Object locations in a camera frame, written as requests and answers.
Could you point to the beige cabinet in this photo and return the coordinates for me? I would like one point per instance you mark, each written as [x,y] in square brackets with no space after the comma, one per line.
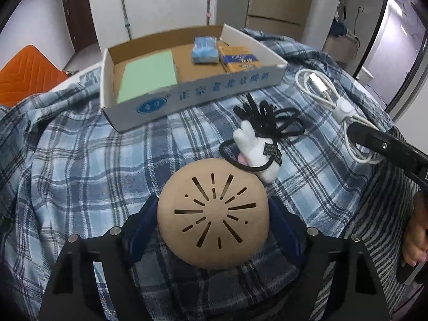
[341,48]

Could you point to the gold refrigerator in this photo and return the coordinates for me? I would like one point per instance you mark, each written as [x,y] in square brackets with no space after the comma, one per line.
[281,3]

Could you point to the dark blue cloth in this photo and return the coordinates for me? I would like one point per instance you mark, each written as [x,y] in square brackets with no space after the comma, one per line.
[337,28]

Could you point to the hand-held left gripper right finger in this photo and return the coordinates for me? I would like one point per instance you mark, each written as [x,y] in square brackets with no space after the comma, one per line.
[284,230]

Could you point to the grey striped cloth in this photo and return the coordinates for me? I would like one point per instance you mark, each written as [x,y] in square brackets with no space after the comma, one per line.
[378,214]

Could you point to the dark door frame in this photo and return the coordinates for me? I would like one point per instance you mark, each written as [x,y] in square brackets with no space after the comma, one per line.
[401,57]

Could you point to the round wooden slotted disc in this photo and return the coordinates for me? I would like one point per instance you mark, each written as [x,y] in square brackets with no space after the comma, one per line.
[214,214]

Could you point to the yellow tissue pack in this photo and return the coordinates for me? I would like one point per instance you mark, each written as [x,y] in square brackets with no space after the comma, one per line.
[239,58]

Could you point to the shallow cardboard box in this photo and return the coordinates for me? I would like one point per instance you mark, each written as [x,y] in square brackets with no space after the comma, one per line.
[194,90]

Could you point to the green flat pack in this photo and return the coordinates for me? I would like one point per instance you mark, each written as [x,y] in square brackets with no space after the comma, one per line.
[147,75]

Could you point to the blue plaid cloth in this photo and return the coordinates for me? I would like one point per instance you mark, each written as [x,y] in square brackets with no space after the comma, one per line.
[83,174]

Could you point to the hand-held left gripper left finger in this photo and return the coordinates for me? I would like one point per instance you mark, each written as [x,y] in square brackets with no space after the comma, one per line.
[143,230]

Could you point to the dark brown door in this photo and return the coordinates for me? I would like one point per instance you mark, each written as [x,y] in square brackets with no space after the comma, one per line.
[78,10]

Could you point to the orange chair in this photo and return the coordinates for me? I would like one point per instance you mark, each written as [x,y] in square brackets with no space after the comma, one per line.
[26,73]

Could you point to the blue tissue pack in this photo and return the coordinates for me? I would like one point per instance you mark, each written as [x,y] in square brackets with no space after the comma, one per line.
[204,50]

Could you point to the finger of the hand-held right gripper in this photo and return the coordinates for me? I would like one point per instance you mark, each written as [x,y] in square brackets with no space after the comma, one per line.
[381,143]

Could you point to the person's right hand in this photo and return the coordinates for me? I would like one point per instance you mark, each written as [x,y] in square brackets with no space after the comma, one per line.
[416,237]

